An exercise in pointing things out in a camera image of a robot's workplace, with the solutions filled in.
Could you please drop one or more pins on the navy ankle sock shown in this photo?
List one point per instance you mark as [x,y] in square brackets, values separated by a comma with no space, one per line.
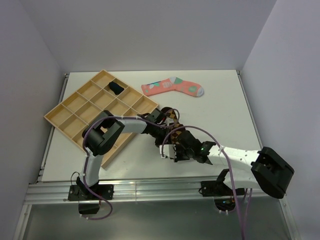
[115,88]

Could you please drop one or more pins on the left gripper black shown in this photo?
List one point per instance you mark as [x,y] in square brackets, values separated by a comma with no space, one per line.
[159,142]

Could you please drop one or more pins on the brown orange argyle sock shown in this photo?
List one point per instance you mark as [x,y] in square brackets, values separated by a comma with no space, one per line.
[173,117]

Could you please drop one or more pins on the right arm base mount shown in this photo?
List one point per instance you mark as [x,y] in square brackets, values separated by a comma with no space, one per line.
[223,195]

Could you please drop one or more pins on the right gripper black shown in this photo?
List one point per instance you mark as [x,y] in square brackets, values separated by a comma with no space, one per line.
[178,157]

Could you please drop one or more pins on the aluminium frame rail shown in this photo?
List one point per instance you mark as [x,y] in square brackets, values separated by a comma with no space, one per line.
[139,190]

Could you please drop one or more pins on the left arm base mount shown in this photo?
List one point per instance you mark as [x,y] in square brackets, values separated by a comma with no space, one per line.
[90,198]

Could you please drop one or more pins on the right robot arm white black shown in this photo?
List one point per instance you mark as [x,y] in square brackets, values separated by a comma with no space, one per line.
[261,169]

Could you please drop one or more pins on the pink patterned sock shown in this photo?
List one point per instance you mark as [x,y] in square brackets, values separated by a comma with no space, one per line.
[173,84]

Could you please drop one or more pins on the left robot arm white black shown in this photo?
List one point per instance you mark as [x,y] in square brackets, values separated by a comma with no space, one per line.
[102,134]

